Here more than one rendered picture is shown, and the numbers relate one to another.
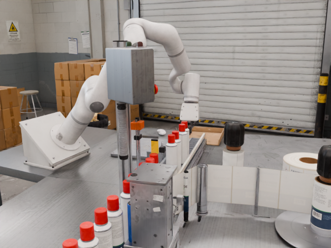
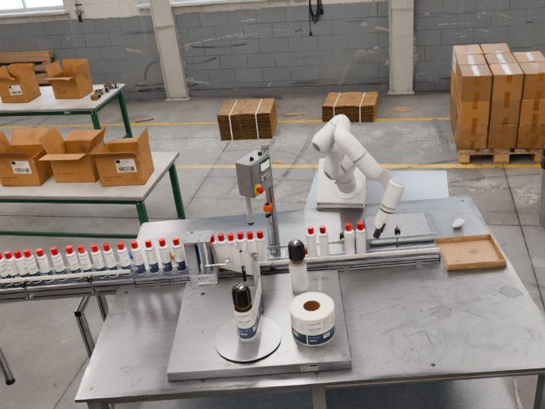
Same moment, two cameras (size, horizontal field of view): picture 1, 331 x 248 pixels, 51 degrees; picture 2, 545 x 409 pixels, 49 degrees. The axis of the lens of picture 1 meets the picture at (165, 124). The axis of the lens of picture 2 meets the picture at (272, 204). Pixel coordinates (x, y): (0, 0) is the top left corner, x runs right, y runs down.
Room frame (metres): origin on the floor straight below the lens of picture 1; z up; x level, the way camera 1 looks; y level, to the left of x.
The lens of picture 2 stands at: (0.75, -2.62, 2.71)
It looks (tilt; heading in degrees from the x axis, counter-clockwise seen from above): 29 degrees down; 78
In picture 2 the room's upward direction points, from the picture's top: 6 degrees counter-clockwise
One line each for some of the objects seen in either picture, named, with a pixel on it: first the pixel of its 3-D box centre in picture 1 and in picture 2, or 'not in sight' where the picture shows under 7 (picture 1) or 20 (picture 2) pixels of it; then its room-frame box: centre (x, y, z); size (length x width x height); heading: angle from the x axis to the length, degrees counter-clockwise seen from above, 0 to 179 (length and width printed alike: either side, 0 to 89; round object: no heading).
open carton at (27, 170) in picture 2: not in sight; (22, 157); (-0.18, 2.12, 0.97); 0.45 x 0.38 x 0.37; 66
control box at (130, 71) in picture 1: (130, 74); (255, 174); (1.28, 0.13, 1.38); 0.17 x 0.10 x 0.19; 39
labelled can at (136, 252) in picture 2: not in sight; (138, 257); (0.60, 0.23, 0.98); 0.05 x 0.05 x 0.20
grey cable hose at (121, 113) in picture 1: (122, 131); (248, 207); (1.23, 0.16, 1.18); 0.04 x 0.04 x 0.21
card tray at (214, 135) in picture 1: (202, 135); (469, 251); (2.32, -0.26, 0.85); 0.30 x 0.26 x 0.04; 164
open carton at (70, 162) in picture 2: not in sight; (79, 153); (0.26, 1.98, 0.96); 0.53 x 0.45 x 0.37; 65
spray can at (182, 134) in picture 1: (182, 143); (349, 240); (1.70, -0.08, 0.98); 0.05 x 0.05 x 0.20
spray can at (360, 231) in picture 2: (184, 140); (361, 239); (1.76, -0.10, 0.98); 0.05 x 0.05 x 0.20
